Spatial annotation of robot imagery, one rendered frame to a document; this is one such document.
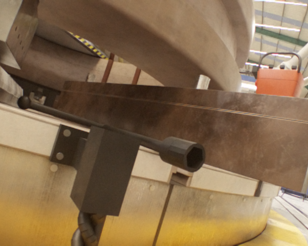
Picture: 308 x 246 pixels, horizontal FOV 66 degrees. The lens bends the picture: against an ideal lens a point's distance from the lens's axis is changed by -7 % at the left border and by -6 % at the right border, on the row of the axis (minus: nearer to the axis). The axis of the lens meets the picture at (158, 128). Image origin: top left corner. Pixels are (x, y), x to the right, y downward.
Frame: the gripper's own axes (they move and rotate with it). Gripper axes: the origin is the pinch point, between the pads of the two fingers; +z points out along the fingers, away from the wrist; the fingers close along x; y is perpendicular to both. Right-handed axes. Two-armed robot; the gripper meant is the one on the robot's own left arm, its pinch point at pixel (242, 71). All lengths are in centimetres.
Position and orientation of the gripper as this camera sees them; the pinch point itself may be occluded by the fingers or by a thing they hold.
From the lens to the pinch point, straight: 182.2
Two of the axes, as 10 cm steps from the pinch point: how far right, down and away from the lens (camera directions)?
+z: -8.0, -2.0, 5.6
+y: 2.9, -9.5, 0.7
